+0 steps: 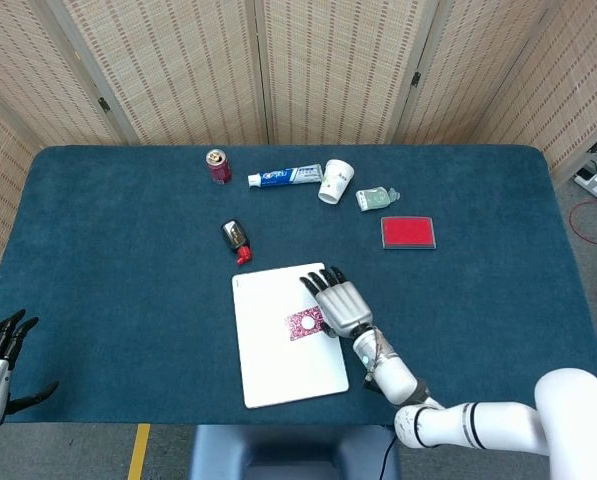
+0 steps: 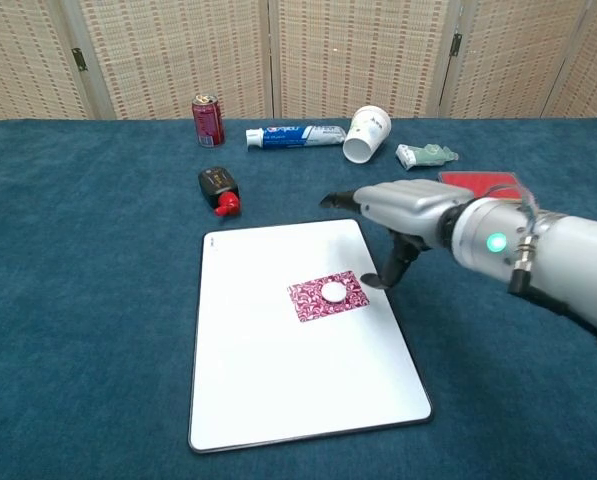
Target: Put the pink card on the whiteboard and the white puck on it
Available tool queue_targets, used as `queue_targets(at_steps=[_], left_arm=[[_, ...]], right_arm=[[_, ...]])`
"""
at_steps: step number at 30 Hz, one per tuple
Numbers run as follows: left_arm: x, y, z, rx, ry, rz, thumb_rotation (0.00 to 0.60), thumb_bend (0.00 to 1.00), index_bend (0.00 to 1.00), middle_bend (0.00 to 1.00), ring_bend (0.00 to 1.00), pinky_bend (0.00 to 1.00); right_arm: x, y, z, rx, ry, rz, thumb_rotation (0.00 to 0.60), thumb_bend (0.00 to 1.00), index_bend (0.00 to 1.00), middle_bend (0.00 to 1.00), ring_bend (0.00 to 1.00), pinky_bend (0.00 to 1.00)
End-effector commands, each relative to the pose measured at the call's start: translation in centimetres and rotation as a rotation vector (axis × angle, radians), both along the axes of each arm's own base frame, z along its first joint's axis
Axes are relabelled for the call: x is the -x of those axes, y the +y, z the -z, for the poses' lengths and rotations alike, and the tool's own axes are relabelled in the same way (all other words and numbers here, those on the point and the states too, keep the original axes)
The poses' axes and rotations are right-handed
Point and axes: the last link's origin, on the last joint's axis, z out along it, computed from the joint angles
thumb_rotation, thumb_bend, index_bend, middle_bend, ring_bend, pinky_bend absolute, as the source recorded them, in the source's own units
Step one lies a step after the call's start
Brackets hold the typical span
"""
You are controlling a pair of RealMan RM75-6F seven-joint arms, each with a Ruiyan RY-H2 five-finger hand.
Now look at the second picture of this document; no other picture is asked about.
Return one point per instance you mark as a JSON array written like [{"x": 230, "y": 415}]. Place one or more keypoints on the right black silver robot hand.
[{"x": 408, "y": 205}]

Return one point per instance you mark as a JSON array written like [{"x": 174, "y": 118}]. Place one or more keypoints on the small white round disc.
[{"x": 334, "y": 292}]

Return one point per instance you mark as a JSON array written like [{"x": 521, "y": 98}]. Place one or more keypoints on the pink patterned square card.
[{"x": 308, "y": 300}]

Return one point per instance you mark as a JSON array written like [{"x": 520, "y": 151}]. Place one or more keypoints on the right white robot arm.
[{"x": 568, "y": 260}]

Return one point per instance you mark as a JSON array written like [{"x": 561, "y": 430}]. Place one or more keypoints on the blue white toothpaste tube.
[{"x": 293, "y": 136}]

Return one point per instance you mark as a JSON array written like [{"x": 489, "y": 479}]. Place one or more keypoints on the white rectangular board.
[{"x": 278, "y": 375}]

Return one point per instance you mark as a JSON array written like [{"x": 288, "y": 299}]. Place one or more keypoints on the red ink pad box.
[{"x": 478, "y": 182}]

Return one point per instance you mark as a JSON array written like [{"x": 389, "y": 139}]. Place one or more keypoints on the white paper cup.
[{"x": 368, "y": 132}]

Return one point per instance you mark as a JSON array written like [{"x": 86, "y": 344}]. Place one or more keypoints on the black screen hinge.
[
  {"x": 456, "y": 44},
  {"x": 79, "y": 59}
]

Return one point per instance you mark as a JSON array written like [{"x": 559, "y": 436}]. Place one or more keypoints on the black bottle with red cap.
[{"x": 215, "y": 182}]

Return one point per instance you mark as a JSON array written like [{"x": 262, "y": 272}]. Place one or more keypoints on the red soda can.
[{"x": 208, "y": 125}]

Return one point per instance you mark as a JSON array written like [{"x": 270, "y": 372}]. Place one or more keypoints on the blue felt table cover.
[{"x": 78, "y": 300}]

